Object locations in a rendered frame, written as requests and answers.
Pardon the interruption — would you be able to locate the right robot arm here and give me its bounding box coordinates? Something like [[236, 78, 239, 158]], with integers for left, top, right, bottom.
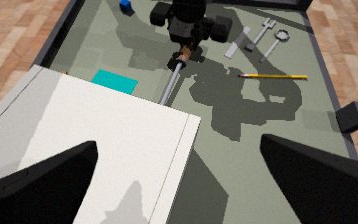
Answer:
[[169, 0, 207, 46]]

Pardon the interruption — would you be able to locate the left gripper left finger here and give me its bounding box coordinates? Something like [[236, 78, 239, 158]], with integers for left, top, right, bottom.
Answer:
[[0, 140, 98, 224]]

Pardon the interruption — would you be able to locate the small blue cube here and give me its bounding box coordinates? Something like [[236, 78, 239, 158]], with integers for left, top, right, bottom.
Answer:
[[119, 0, 132, 13]]

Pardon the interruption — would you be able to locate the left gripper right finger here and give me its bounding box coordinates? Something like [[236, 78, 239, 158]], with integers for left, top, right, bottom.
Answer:
[[260, 134, 358, 224]]

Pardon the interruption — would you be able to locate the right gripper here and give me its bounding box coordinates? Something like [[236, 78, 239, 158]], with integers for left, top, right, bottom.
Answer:
[[150, 1, 233, 51]]

